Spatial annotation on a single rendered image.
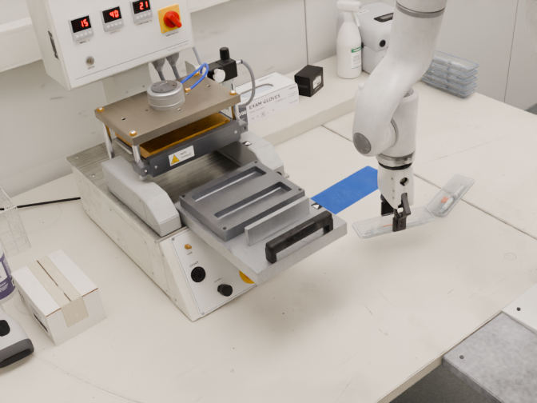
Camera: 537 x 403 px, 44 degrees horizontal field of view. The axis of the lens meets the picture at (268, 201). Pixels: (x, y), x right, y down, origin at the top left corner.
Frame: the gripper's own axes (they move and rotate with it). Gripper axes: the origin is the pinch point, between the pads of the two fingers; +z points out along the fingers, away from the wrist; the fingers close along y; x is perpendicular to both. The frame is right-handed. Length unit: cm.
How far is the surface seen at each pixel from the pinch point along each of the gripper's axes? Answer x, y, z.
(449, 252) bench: -10.6, -7.9, 7.6
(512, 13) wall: -121, 140, 17
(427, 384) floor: -21, 14, 83
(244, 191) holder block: 34.1, -1.6, -16.8
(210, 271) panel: 43.7, -3.9, -0.1
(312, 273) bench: 21.1, -3.8, 7.7
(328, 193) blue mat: 7.1, 25.0, 7.6
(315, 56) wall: -15, 99, 2
